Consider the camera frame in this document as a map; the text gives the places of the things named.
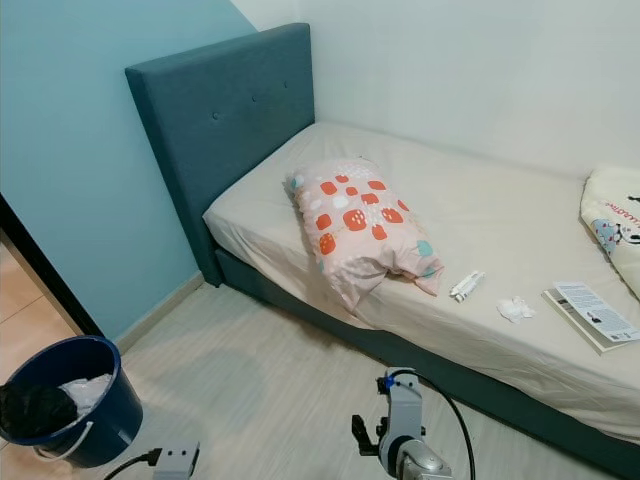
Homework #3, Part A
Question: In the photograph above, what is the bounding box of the crumpled white tissue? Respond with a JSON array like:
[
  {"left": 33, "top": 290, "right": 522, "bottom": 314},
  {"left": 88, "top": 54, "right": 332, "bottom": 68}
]
[{"left": 496, "top": 295, "right": 537, "bottom": 324}]

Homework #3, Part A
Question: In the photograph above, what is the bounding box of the cream quilt with cartoon print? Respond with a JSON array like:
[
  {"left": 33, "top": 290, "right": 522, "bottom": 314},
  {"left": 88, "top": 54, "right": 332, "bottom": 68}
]
[{"left": 579, "top": 164, "right": 640, "bottom": 301}]

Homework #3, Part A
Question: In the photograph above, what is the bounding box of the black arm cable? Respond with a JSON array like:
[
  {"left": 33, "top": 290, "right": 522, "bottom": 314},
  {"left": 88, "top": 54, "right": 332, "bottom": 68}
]
[
  {"left": 102, "top": 450, "right": 161, "bottom": 480},
  {"left": 410, "top": 371, "right": 478, "bottom": 480}
]

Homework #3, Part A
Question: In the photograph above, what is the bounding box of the small white tube packet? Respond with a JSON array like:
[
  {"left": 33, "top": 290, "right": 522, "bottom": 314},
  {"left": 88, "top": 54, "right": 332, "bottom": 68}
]
[{"left": 449, "top": 270, "right": 487, "bottom": 304}]

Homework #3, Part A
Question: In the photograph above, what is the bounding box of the blue plastic bucket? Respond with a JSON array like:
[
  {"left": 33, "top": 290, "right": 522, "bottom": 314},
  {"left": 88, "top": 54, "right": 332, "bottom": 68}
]
[{"left": 0, "top": 334, "right": 145, "bottom": 471}]

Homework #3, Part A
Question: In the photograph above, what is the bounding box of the black crumpled garment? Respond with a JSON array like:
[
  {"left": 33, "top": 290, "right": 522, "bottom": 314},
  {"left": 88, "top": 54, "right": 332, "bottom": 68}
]
[{"left": 0, "top": 383, "right": 79, "bottom": 441}]

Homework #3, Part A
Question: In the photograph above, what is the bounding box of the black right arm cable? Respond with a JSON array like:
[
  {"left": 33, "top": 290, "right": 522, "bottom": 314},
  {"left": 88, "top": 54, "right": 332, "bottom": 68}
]
[{"left": 410, "top": 371, "right": 478, "bottom": 480}]

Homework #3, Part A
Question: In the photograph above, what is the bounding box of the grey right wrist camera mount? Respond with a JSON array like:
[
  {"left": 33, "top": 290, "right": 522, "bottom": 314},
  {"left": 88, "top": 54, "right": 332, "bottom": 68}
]
[{"left": 378, "top": 369, "right": 427, "bottom": 471}]

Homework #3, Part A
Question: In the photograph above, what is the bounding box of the mattress with beige sheet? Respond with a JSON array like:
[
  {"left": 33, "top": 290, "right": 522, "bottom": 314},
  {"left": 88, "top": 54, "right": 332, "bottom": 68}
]
[{"left": 203, "top": 122, "right": 640, "bottom": 448}]

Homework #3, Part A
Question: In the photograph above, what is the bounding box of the pink pillow with orange print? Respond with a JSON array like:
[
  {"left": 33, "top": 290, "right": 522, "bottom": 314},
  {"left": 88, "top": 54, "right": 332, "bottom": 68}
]
[{"left": 285, "top": 157, "right": 447, "bottom": 314}]

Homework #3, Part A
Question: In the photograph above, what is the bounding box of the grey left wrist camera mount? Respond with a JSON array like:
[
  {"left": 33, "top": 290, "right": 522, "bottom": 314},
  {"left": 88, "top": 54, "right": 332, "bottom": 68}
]
[{"left": 150, "top": 443, "right": 202, "bottom": 480}]

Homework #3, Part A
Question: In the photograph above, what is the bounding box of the dark door frame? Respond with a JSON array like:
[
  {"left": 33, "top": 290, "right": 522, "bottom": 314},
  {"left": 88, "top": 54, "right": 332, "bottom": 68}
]
[{"left": 0, "top": 195, "right": 107, "bottom": 340}]

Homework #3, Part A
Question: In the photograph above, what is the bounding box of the blue-grey fabric headboard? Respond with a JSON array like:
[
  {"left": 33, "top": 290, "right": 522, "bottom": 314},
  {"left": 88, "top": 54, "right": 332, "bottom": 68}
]
[{"left": 125, "top": 23, "right": 314, "bottom": 288}]

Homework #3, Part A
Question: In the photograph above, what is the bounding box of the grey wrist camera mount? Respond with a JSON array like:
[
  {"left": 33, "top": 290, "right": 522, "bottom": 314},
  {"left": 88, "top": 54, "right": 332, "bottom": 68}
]
[
  {"left": 378, "top": 369, "right": 427, "bottom": 471},
  {"left": 150, "top": 443, "right": 202, "bottom": 480}
]

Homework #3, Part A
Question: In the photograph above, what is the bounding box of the dark teal bed base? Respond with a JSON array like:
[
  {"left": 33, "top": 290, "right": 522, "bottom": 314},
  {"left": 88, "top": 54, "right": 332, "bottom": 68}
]
[{"left": 210, "top": 248, "right": 640, "bottom": 480}]

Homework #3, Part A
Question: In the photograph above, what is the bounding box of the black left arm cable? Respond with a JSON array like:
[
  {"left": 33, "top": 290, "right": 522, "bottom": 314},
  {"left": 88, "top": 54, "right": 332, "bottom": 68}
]
[{"left": 102, "top": 450, "right": 161, "bottom": 480}]

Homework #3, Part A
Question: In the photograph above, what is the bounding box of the beige skirting board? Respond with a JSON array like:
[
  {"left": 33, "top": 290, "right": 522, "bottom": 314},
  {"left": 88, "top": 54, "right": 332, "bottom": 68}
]
[{"left": 115, "top": 272, "right": 209, "bottom": 351}]

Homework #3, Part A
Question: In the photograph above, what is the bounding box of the white paperback book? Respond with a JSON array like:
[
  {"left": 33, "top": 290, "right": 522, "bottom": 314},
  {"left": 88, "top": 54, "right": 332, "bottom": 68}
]
[{"left": 543, "top": 281, "right": 640, "bottom": 356}]

